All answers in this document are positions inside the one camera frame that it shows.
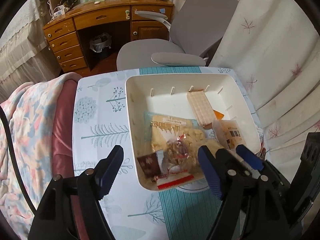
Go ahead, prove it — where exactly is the red black sesame snack packet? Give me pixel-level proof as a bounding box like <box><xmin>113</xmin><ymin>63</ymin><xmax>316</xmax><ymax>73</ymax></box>
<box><xmin>156</xmin><ymin>173</ymin><xmax>194</xmax><ymax>190</ymax></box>

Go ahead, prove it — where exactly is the orange oat bar packet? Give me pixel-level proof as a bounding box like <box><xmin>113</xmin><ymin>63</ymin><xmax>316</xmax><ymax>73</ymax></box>
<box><xmin>214</xmin><ymin>110</ymin><xmax>225</xmax><ymax>120</ymax></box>

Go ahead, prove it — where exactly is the beige wafer packet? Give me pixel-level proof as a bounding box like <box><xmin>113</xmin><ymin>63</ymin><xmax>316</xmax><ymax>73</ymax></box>
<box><xmin>187</xmin><ymin>91</ymin><xmax>217</xmax><ymax>127</ymax></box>

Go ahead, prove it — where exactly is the white plastic organizer bin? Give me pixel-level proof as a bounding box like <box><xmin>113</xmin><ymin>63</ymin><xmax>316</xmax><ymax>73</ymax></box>
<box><xmin>125</xmin><ymin>74</ymin><xmax>260</xmax><ymax>191</ymax></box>

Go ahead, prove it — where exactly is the clear fried noodle snack pack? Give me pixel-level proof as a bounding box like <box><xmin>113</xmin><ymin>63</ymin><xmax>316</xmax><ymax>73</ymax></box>
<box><xmin>212</xmin><ymin>120</ymin><xmax>246</xmax><ymax>151</ymax></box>

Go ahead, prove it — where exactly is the pale rice cracker pack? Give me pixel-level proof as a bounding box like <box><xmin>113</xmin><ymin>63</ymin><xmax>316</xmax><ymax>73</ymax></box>
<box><xmin>144</xmin><ymin>112</ymin><xmax>207</xmax><ymax>153</ymax></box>

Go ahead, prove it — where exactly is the clear peanut brittle packet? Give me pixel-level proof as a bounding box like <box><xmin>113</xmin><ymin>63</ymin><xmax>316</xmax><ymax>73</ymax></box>
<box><xmin>158</xmin><ymin>133</ymin><xmax>199</xmax><ymax>175</ymax></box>

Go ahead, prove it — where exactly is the dark red snack packet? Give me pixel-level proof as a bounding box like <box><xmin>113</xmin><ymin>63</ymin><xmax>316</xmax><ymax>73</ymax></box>
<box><xmin>137</xmin><ymin>152</ymin><xmax>161</xmax><ymax>178</ymax></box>

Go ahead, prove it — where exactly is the tree pattern tablecloth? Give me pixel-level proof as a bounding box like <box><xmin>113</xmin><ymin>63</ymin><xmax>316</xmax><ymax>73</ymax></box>
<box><xmin>72</xmin><ymin>66</ymin><xmax>265</xmax><ymax>239</ymax></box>

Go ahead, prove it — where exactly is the floral blanket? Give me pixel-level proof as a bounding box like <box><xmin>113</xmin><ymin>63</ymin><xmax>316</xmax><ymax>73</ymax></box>
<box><xmin>1</xmin><ymin>73</ymin><xmax>81</xmax><ymax>239</ymax></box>

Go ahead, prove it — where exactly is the cream floral curtain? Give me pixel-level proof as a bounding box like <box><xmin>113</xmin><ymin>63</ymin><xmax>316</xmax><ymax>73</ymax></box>
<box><xmin>210</xmin><ymin>0</ymin><xmax>319</xmax><ymax>180</ymax></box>

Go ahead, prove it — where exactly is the wooden desk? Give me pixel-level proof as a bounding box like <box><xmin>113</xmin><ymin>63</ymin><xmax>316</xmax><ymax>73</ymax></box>
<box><xmin>43</xmin><ymin>0</ymin><xmax>174</xmax><ymax>77</ymax></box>

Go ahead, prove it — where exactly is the grey office chair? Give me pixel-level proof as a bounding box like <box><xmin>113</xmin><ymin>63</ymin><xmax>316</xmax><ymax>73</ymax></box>
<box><xmin>117</xmin><ymin>0</ymin><xmax>239</xmax><ymax>71</ymax></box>

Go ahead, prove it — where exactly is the black cable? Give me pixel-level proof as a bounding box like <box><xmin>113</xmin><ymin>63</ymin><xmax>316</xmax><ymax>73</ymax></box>
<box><xmin>0</xmin><ymin>106</ymin><xmax>37</xmax><ymax>213</ymax></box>

